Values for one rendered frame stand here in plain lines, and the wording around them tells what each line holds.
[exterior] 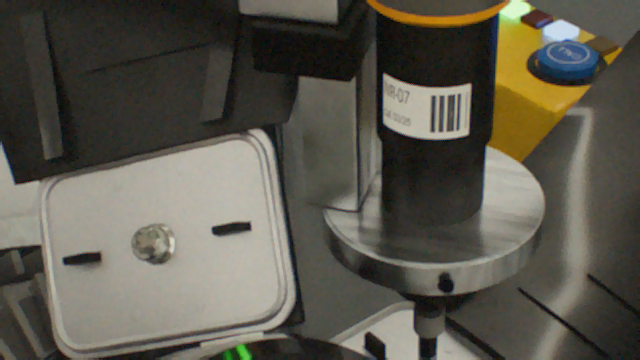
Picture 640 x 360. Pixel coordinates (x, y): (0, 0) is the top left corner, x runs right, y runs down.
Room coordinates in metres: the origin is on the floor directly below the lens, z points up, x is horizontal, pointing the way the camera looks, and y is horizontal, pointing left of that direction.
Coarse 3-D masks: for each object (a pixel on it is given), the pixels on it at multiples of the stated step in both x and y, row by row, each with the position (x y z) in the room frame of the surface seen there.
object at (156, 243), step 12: (144, 228) 0.31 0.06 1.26; (156, 228) 0.32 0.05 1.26; (168, 228) 0.32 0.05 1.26; (132, 240) 0.31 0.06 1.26; (144, 240) 0.32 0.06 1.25; (156, 240) 0.31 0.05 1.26; (168, 240) 0.31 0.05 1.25; (144, 252) 0.31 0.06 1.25; (156, 252) 0.31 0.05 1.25; (168, 252) 0.31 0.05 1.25; (156, 264) 0.31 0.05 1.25
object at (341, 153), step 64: (256, 0) 0.31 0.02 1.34; (320, 0) 0.31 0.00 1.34; (256, 64) 0.31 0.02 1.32; (320, 64) 0.30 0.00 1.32; (320, 128) 0.31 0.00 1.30; (320, 192) 0.31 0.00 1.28; (512, 192) 0.31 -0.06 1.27; (384, 256) 0.28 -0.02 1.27; (448, 256) 0.28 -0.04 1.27; (512, 256) 0.28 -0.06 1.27
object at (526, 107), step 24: (504, 24) 0.79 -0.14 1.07; (504, 48) 0.76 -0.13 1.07; (528, 48) 0.75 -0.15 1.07; (504, 72) 0.72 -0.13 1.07; (528, 72) 0.72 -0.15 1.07; (600, 72) 0.72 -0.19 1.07; (504, 96) 0.71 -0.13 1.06; (528, 96) 0.69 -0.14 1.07; (552, 96) 0.69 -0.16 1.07; (576, 96) 0.69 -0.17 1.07; (504, 120) 0.70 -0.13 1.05; (528, 120) 0.69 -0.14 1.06; (552, 120) 0.67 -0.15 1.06; (504, 144) 0.70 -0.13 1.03; (528, 144) 0.69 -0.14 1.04
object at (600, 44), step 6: (600, 36) 0.76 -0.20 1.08; (588, 42) 0.75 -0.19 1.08; (594, 42) 0.75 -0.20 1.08; (600, 42) 0.75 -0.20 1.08; (606, 42) 0.75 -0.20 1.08; (612, 42) 0.75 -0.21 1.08; (594, 48) 0.74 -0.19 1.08; (600, 48) 0.74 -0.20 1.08; (606, 48) 0.74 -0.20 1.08; (612, 48) 0.74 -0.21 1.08; (600, 54) 0.74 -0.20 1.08; (606, 54) 0.74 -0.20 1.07
